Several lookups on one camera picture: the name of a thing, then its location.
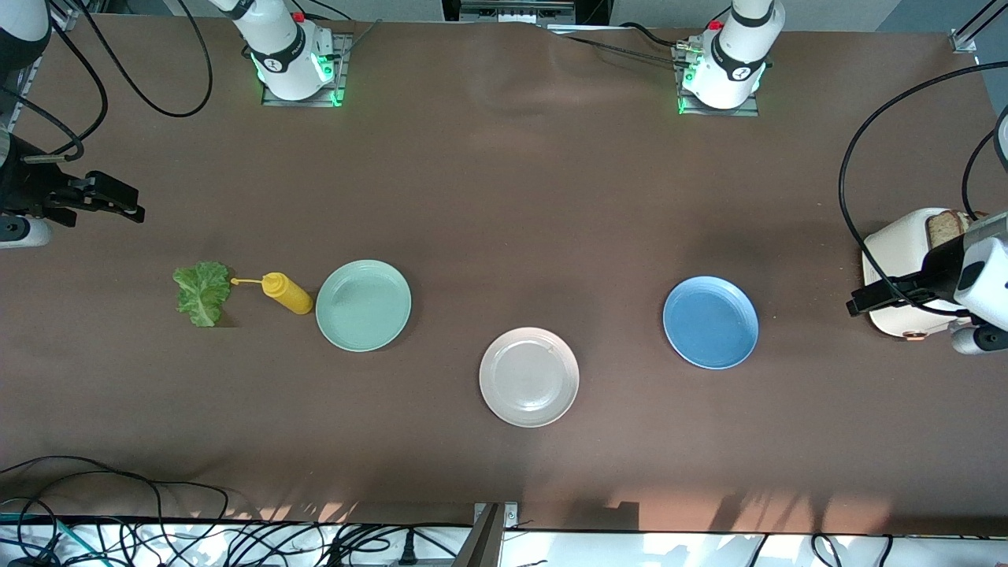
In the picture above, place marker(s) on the green lettuce leaf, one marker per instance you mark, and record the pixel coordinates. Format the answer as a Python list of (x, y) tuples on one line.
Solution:
[(201, 295)]

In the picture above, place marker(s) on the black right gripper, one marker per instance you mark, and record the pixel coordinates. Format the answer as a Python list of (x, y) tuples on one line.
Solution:
[(22, 186)]

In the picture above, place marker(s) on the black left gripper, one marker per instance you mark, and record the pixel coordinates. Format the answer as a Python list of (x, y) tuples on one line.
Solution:
[(935, 272)]

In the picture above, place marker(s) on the aluminium frame rail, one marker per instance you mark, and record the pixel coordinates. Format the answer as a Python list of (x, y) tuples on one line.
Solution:
[(67, 16)]

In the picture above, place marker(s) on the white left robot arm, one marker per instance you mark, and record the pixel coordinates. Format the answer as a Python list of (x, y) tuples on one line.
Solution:
[(736, 55)]

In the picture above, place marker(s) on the black power plug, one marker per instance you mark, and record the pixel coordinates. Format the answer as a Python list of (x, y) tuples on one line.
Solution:
[(407, 551)]

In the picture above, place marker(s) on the blue plate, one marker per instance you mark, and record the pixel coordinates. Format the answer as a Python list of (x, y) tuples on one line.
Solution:
[(710, 323)]

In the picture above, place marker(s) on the beige plate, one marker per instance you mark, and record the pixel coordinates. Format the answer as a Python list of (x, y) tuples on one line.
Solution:
[(529, 378)]

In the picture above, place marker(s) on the black equipment box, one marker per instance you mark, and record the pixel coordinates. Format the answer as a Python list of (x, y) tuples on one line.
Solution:
[(512, 12)]

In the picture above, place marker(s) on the mint green plate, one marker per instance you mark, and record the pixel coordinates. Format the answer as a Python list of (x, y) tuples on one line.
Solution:
[(362, 307)]

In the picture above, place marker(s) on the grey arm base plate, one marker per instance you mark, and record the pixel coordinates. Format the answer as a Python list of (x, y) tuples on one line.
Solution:
[(276, 102), (748, 111)]

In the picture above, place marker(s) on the aluminium frame corner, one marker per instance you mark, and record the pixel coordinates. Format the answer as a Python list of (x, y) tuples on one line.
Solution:
[(962, 41)]

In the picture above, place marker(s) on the white toaster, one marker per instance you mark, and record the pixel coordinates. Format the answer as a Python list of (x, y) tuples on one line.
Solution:
[(894, 252)]

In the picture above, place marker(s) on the grey metal bracket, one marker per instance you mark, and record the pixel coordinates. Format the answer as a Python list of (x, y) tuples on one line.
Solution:
[(488, 543)]

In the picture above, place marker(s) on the yellow squeeze bottle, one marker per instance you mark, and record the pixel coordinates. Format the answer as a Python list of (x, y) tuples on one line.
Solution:
[(287, 294)]

